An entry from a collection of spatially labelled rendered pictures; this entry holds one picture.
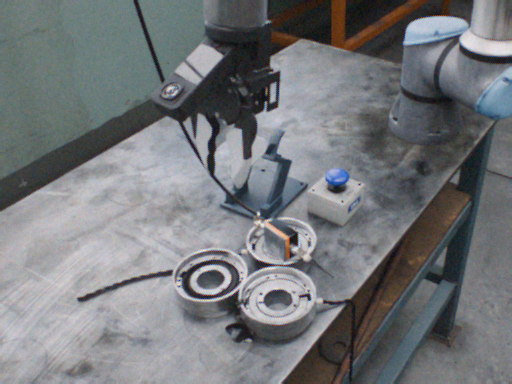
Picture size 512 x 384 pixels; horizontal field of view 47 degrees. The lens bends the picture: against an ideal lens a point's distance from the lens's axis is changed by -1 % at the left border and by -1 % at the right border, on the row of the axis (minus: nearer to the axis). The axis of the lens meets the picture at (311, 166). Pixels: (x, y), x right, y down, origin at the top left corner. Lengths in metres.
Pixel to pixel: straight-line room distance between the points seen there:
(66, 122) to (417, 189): 1.85
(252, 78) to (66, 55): 1.88
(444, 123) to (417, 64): 0.14
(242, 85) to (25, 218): 0.53
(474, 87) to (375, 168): 0.23
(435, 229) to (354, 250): 0.47
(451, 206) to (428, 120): 0.34
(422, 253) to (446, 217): 0.14
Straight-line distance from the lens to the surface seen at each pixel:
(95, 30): 2.63
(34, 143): 2.58
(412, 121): 1.19
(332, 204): 0.96
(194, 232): 0.98
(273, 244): 0.87
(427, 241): 1.35
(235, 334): 0.82
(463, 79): 1.06
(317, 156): 1.14
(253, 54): 0.75
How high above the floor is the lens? 1.43
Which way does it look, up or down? 35 degrees down
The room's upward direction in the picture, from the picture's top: straight up
